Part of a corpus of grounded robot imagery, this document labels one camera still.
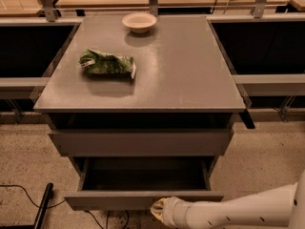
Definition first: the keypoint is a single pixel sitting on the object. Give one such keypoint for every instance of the padded gripper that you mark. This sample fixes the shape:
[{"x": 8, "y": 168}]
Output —
[{"x": 172, "y": 209}]

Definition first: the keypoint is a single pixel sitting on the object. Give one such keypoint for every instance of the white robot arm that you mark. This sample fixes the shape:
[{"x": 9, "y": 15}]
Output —
[{"x": 281, "y": 207}]

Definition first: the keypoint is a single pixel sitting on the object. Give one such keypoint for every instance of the grey drawer cabinet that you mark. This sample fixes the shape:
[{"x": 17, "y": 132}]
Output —
[{"x": 181, "y": 80}]

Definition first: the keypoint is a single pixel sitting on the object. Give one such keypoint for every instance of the grey top drawer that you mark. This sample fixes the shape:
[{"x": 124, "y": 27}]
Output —
[{"x": 90, "y": 142}]

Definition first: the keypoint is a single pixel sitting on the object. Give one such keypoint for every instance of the black bar on floor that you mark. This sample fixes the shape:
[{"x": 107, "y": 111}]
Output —
[{"x": 42, "y": 209}]

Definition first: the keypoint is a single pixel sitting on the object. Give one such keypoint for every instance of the green chip bag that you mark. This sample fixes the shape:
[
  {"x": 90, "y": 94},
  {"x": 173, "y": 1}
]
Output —
[{"x": 106, "y": 64}]

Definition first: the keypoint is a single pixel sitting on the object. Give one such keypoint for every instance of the white bowl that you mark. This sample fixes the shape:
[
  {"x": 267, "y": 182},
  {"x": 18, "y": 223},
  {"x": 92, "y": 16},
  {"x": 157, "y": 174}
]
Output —
[{"x": 139, "y": 22}]

